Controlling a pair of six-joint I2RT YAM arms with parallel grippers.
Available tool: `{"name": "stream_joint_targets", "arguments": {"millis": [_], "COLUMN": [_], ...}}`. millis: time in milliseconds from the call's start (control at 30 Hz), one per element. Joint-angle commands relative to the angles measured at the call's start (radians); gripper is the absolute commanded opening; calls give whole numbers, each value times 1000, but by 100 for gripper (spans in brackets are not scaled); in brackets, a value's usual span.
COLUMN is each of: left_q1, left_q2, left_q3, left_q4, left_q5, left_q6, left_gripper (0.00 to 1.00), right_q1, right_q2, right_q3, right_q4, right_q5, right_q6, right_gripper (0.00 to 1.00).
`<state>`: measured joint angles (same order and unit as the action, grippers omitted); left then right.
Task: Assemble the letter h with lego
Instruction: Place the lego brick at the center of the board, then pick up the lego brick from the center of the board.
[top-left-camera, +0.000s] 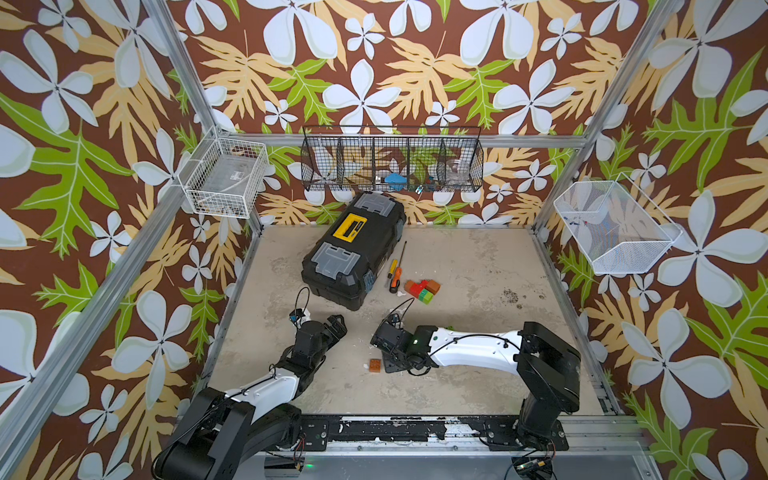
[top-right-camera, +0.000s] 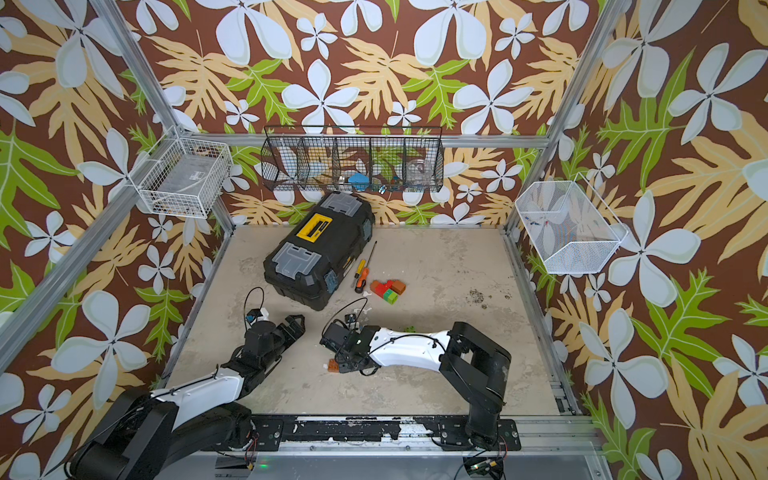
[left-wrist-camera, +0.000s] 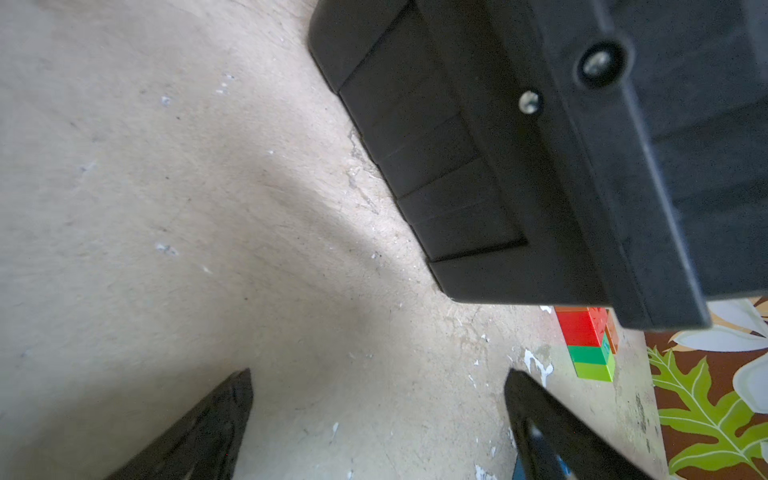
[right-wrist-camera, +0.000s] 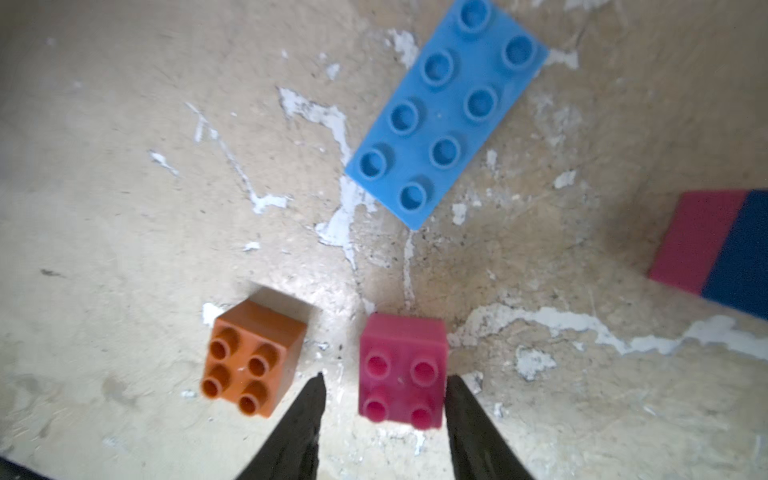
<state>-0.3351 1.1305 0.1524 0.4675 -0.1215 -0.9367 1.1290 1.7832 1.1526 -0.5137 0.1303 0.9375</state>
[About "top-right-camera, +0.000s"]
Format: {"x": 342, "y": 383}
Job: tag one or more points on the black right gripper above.
{"x": 342, "y": 365}

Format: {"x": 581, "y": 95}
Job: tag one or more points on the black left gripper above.
{"x": 299, "y": 329}

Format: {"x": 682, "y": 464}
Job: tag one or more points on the dark green lego brick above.
{"x": 390, "y": 296}

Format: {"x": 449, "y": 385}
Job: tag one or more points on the red long lego brick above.
{"x": 380, "y": 289}

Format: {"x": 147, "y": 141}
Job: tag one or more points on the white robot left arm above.
{"x": 145, "y": 432}

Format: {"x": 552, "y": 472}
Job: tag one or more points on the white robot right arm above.
{"x": 474, "y": 364}

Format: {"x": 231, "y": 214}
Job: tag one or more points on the black toolbox with yellow label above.
{"x": 309, "y": 264}

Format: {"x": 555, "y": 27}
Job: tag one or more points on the blue object in basket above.
{"x": 359, "y": 181}

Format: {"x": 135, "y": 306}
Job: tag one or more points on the orange handled screwdriver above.
{"x": 361, "y": 281}

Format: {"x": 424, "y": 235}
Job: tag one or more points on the yellow handled screwdriver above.
{"x": 363, "y": 263}

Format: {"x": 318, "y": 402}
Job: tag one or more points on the black mounting rail base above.
{"x": 420, "y": 433}

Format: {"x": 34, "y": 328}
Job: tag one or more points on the white wire basket left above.
{"x": 182, "y": 175}

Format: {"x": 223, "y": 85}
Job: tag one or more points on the white wire basket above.
{"x": 182, "y": 175}
{"x": 572, "y": 228}

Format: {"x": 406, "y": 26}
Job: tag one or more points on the black wire basket back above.
{"x": 395, "y": 158}

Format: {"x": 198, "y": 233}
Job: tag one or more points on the white wire basket right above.
{"x": 572, "y": 228}

